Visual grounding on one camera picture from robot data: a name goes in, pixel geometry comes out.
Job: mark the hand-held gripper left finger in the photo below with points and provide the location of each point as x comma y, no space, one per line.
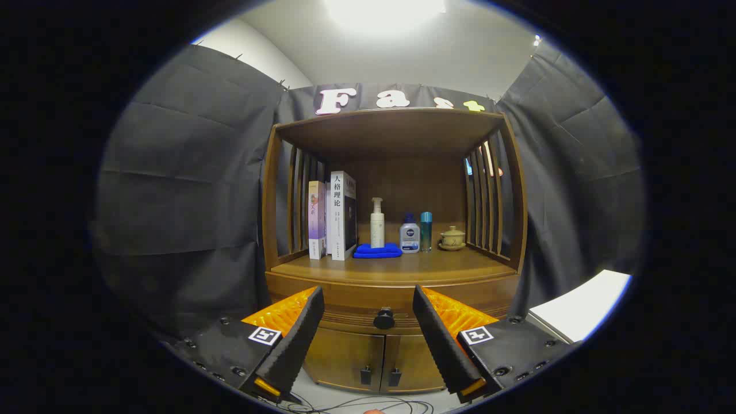
299,339

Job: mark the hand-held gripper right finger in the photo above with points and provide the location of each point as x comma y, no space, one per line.
440,339

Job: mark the wooden drawer with black knob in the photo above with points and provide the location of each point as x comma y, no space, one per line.
368,296

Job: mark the wooden cabinet door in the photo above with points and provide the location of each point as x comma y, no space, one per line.
411,362
345,356

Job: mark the wooden countertop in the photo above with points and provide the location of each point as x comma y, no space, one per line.
402,265

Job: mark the brown wooden cabinet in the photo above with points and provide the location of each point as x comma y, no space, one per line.
397,190

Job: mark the beige lidded tea cup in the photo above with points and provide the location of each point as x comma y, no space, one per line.
452,238

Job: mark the white bottle with blue cap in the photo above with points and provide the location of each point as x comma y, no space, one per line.
409,237

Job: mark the teal slim bottle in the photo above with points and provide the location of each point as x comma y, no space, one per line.
426,233

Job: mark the blue folded cloth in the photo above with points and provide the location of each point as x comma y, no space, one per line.
376,251

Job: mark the thick white book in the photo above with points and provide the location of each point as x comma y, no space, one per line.
338,230

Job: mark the purple book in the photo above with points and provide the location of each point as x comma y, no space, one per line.
317,218

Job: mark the white pump bottle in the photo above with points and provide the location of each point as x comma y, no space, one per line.
378,230

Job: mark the white table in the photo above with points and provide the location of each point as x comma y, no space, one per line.
581,305

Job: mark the black backdrop cloth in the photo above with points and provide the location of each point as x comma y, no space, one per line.
184,172

